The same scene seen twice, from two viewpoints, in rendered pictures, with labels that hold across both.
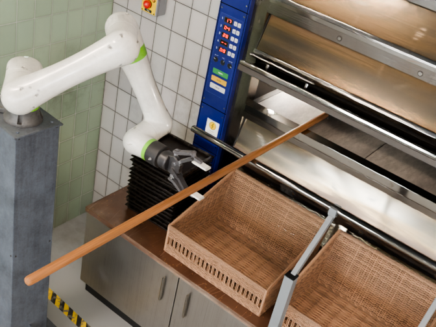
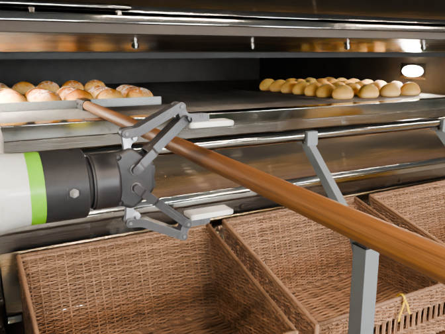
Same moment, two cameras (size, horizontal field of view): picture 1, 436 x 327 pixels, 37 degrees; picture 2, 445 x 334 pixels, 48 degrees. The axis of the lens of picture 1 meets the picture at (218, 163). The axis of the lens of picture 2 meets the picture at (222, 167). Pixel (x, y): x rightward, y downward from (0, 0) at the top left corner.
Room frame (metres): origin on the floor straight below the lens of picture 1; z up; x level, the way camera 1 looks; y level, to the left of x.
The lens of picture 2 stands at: (1.65, 0.67, 1.36)
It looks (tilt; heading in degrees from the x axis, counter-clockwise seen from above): 13 degrees down; 301
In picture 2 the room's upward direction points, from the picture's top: straight up
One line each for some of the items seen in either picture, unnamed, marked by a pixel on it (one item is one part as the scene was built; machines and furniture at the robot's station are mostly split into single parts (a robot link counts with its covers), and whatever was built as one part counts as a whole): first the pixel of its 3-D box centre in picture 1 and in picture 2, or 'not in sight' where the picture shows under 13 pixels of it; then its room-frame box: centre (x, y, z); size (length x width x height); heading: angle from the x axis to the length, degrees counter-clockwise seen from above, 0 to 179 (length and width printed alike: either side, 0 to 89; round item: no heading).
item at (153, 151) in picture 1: (158, 154); (64, 183); (2.15, 0.23, 1.19); 0.12 x 0.06 x 0.09; 148
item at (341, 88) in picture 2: not in sight; (336, 86); (2.37, -1.56, 1.21); 0.61 x 0.48 x 0.06; 149
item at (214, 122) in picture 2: (201, 165); (208, 122); (2.03, 0.06, 1.26); 0.07 x 0.03 x 0.01; 58
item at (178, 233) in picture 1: (246, 236); (150, 318); (2.37, -0.20, 0.72); 0.56 x 0.49 x 0.28; 59
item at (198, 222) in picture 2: not in sight; (193, 226); (2.05, 0.08, 1.10); 0.05 x 0.01 x 0.03; 58
